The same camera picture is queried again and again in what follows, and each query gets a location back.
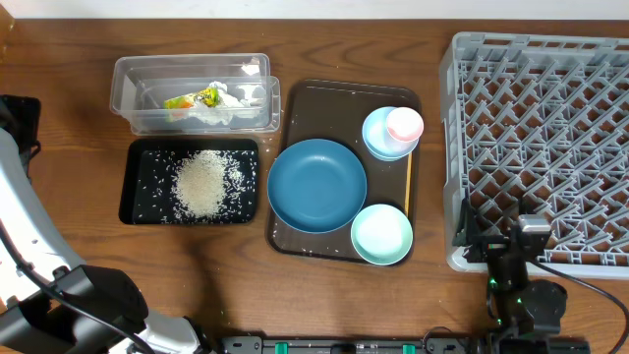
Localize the mint green bowl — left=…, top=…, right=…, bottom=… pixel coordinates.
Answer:
left=350, top=204, right=414, bottom=266

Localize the wooden chopstick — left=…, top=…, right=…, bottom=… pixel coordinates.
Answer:
left=404, top=152, right=414, bottom=217

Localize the pink cup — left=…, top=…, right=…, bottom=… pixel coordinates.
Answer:
left=385, top=107, right=425, bottom=143

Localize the light blue bowl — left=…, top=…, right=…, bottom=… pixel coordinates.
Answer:
left=362, top=106, right=419, bottom=161

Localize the dark blue plate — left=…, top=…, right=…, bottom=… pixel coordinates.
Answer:
left=267, top=139, right=368, bottom=234

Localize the yellow green wrapper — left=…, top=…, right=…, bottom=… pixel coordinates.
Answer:
left=163, top=88, right=221, bottom=120

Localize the pile of white rice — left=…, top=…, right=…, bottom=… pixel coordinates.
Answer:
left=172, top=150, right=247, bottom=219

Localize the white tissue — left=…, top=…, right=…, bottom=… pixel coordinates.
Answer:
left=194, top=81, right=254, bottom=125

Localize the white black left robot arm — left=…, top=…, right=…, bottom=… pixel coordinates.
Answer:
left=1, top=94, right=213, bottom=353

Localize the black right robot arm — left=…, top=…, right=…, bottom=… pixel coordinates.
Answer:
left=452, top=199, right=567, bottom=354

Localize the grey dishwasher rack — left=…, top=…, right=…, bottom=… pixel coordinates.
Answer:
left=439, top=32, right=628, bottom=279

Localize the black tray bin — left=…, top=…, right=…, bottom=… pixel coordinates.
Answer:
left=119, top=138, right=259, bottom=224

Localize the brown serving tray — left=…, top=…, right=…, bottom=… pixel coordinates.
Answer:
left=266, top=80, right=421, bottom=264

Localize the clear plastic bin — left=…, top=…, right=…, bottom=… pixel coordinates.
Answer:
left=110, top=53, right=281, bottom=136

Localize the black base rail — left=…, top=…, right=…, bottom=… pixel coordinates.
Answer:
left=217, top=336, right=591, bottom=354

